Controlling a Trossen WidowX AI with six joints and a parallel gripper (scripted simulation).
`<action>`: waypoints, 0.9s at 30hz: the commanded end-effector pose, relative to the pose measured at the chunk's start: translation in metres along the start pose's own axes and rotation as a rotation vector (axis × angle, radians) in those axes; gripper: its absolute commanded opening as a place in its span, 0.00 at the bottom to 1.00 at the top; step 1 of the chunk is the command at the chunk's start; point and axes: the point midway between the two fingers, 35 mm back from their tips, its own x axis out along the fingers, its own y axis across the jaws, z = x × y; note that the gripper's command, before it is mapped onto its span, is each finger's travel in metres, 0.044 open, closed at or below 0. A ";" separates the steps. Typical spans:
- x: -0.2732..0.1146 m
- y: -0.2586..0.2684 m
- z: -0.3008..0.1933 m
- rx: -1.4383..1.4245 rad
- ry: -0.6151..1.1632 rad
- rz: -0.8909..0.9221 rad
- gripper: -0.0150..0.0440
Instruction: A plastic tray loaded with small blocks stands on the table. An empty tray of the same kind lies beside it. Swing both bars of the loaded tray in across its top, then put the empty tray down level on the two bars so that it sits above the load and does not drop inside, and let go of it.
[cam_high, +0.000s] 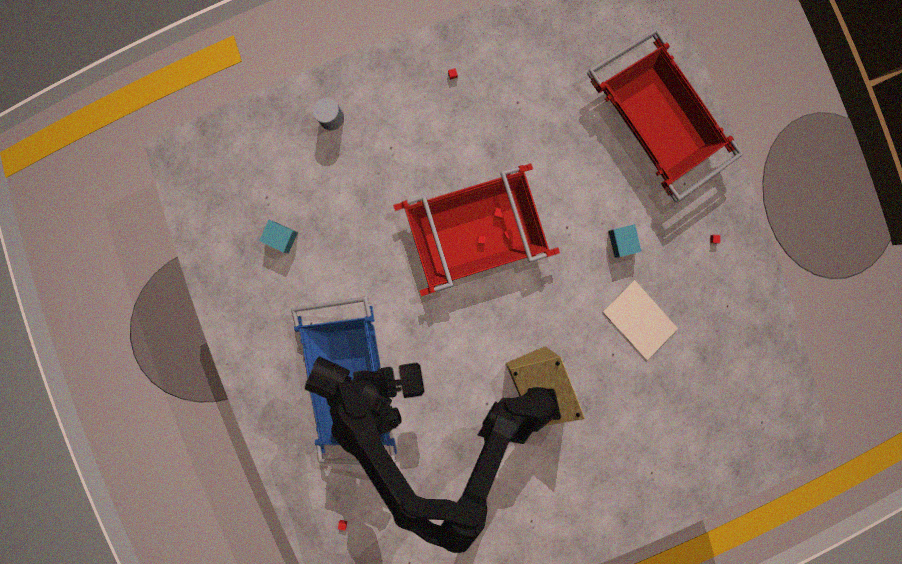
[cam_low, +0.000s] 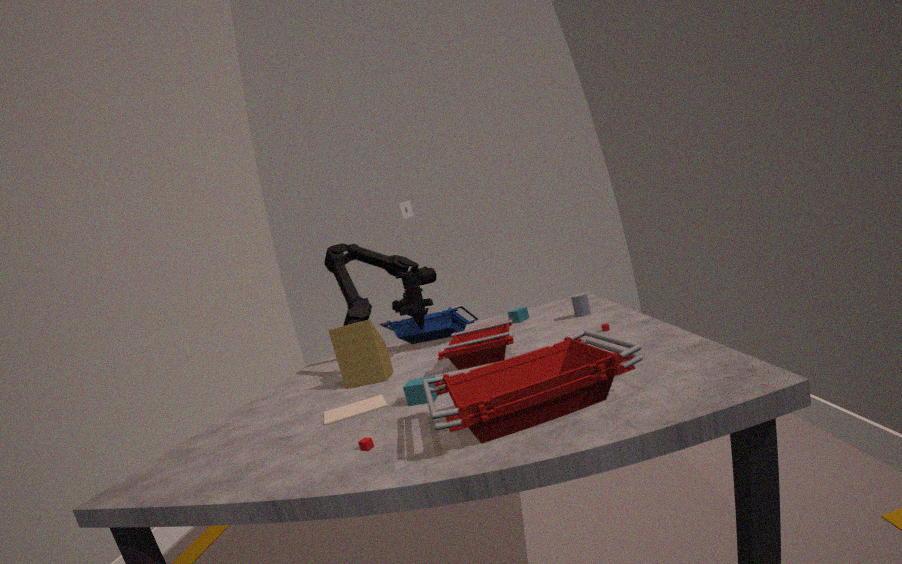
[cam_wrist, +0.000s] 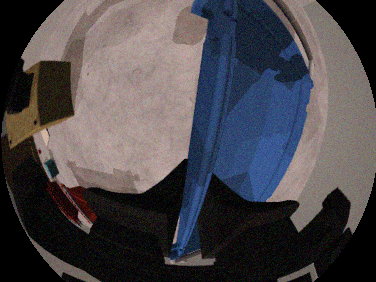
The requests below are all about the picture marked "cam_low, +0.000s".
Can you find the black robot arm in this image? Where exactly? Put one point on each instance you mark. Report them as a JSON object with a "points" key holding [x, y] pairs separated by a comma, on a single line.
{"points": [[359, 309]]}

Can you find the teal block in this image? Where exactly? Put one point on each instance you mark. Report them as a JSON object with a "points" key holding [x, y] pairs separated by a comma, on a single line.
{"points": [[415, 393], [518, 315]]}

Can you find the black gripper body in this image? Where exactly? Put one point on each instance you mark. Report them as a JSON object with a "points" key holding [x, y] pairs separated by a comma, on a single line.
{"points": [[416, 303]]}

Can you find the red plastic tray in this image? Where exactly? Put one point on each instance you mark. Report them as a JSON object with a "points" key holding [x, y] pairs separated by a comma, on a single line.
{"points": [[480, 353]]}

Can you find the grey cylinder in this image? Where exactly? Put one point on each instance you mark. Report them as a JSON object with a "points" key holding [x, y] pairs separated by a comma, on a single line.
{"points": [[581, 305]]}

